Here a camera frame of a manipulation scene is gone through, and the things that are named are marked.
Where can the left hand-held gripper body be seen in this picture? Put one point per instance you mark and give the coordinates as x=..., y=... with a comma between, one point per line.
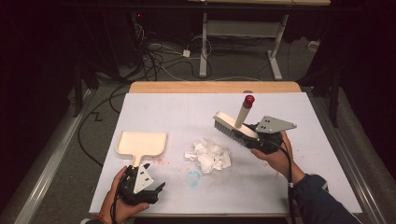
x=141, y=182

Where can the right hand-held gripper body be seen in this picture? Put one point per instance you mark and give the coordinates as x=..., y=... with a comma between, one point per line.
x=274, y=125

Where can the cream hand brush red tip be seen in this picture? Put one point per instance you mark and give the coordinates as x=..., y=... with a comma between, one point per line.
x=244, y=113

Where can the cream plastic dustpan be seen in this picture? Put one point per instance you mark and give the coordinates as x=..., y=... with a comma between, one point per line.
x=143, y=143

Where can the pile of white paper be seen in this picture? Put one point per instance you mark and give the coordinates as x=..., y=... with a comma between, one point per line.
x=210, y=155

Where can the person's left hand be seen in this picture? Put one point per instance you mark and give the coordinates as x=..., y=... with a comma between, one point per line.
x=121, y=210

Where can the person's right hand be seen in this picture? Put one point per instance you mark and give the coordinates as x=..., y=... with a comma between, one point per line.
x=281, y=161

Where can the white table cover sheet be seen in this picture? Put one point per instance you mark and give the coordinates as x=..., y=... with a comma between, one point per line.
x=218, y=193

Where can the black metal stand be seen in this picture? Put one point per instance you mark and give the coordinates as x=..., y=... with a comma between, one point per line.
x=334, y=105
x=77, y=93

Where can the small white box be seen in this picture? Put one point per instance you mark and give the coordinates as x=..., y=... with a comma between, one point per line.
x=313, y=46

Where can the white power adapter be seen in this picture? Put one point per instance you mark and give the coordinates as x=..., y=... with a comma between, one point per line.
x=186, y=53

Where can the grey metal floor rail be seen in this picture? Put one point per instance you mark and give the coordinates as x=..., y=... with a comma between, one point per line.
x=46, y=174
x=337, y=140

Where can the white desk frame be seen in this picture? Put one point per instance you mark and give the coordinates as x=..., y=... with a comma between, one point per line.
x=243, y=28

